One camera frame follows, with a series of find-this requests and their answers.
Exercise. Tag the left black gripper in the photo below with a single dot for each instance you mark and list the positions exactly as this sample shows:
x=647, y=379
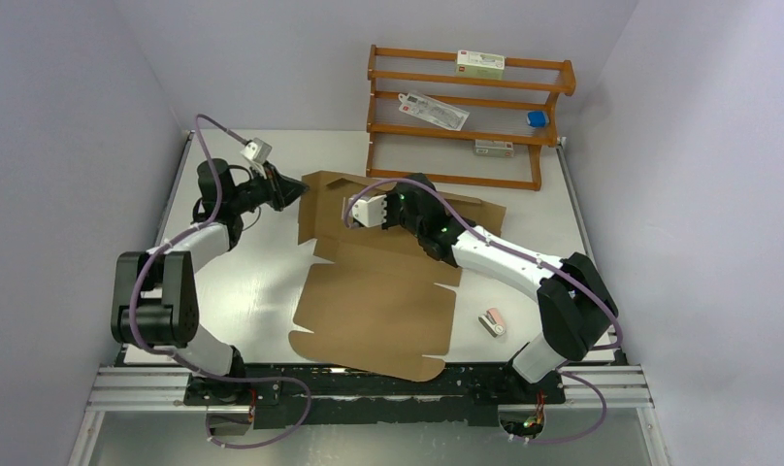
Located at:
x=281, y=190

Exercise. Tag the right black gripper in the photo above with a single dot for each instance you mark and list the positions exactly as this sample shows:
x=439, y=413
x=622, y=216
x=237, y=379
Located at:
x=391, y=197

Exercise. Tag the brown cardboard box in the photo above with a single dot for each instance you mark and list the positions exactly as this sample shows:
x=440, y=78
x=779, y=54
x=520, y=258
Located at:
x=376, y=301

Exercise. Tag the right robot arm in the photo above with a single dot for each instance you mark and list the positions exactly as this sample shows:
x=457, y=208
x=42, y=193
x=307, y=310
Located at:
x=575, y=306

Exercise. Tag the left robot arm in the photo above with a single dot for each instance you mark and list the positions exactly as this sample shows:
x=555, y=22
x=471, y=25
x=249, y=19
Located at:
x=155, y=300

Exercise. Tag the grey white box lower shelf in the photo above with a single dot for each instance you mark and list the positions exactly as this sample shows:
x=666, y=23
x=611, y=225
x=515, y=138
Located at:
x=492, y=148

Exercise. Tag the green white box top shelf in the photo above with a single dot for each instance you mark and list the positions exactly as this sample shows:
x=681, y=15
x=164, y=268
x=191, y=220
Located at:
x=479, y=65

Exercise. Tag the orange wooden shelf rack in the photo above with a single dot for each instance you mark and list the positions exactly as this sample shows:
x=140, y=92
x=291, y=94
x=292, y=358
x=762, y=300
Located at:
x=400, y=144

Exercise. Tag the white plastic packet on shelf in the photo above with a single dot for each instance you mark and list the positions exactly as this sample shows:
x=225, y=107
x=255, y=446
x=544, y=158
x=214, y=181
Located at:
x=432, y=111

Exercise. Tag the pink white small device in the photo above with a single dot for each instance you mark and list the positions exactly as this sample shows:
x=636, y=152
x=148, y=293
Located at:
x=493, y=322

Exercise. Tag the blue small object on shelf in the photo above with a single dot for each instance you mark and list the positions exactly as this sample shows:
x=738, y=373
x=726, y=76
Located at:
x=538, y=119

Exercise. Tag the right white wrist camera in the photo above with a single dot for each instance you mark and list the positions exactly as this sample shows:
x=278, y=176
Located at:
x=369, y=211

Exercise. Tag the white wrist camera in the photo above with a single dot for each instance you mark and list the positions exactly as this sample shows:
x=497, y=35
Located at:
x=369, y=211
x=256, y=151

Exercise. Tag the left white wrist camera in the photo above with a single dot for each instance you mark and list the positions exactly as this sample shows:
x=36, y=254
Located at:
x=256, y=151

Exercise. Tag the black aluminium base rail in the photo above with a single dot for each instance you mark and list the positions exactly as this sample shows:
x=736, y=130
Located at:
x=478, y=394

